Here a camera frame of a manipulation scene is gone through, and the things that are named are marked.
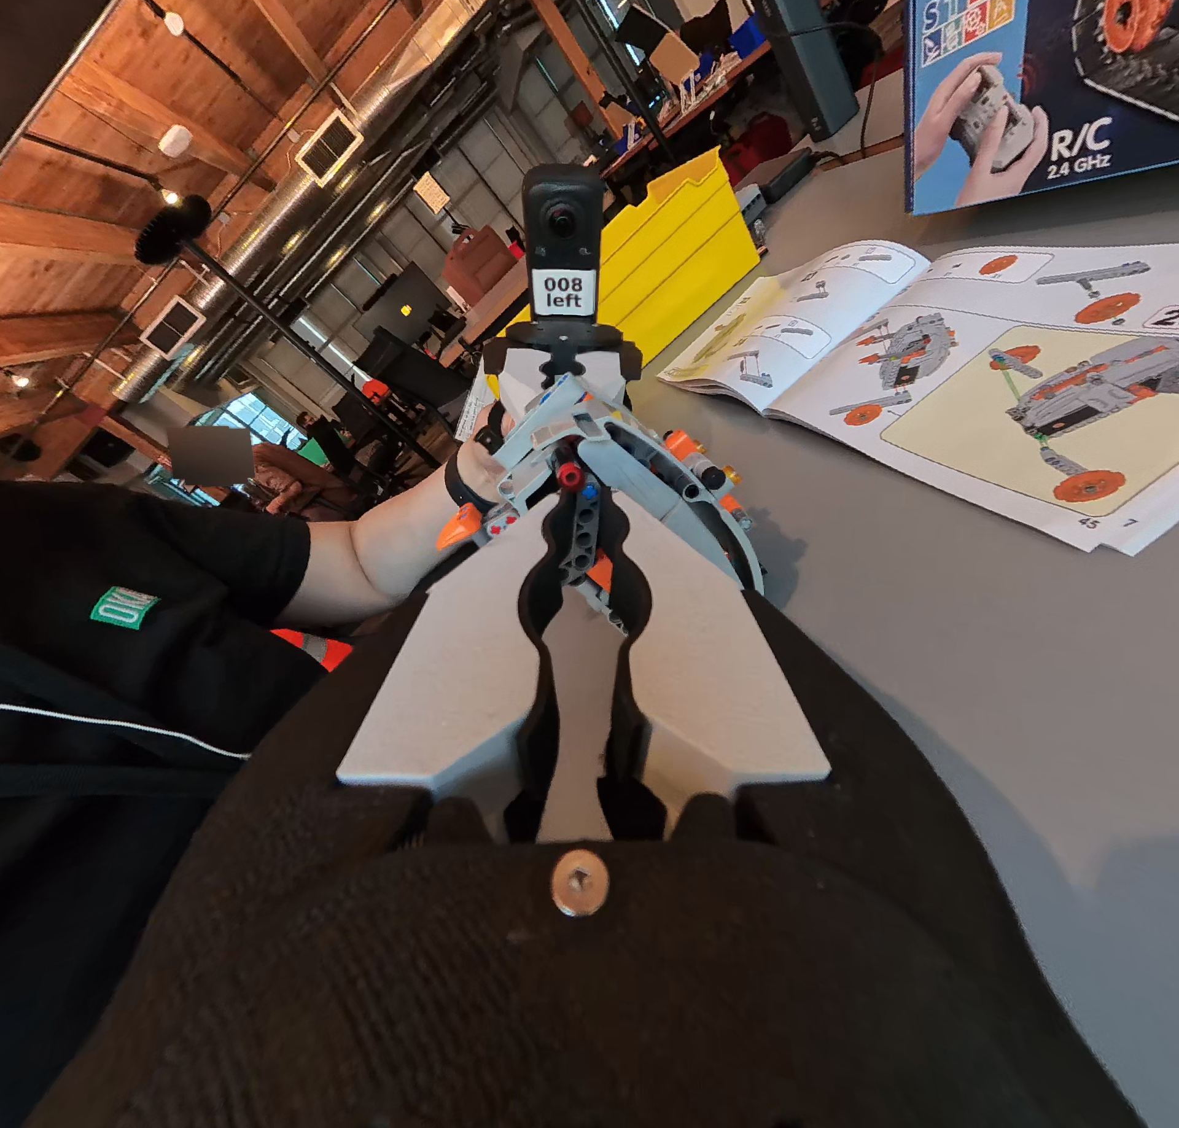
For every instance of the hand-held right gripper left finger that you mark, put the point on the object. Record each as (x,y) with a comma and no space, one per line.
(442,686)

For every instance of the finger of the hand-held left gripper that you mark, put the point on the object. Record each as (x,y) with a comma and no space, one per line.
(603,388)
(520,382)

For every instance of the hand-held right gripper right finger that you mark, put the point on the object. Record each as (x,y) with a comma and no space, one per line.
(718,686)

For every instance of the grey black building-block robot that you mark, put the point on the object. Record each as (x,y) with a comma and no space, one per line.
(636,465)

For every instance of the grey desk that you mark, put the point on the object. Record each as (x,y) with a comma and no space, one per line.
(921,686)

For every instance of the person's left hand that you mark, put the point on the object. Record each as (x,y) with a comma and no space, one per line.
(476,461)

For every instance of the yellow plastic bin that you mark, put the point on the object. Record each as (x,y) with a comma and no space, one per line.
(682,263)

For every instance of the orange safety vest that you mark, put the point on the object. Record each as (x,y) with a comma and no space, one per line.
(308,647)

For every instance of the wooden workbench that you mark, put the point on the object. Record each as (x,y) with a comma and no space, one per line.
(700,102)

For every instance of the red bag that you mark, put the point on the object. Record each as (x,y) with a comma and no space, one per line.
(759,143)

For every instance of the black computer tower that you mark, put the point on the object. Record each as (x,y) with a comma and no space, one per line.
(801,41)

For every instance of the open instruction booklet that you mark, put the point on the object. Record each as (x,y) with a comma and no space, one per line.
(967,428)

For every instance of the black light stand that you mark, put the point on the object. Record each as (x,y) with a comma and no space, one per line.
(170,226)

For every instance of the blue toy box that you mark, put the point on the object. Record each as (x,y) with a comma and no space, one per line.
(976,41)

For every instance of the silver air duct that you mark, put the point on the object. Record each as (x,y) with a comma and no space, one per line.
(414,69)

